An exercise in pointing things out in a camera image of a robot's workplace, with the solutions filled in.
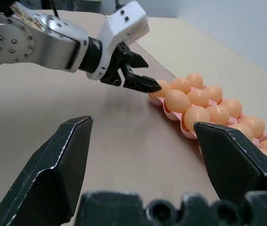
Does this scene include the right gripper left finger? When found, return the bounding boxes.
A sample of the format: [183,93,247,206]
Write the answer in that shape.
[0,115,94,226]

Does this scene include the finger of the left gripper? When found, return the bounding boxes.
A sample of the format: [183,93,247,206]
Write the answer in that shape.
[123,70,163,94]
[129,52,149,69]

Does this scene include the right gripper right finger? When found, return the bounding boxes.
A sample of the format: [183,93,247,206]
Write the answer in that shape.
[193,121,267,202]

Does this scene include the pink egg tray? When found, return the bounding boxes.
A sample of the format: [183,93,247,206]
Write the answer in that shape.
[148,84,267,156]

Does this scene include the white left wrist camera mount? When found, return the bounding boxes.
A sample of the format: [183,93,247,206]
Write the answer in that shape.
[86,0,151,82]

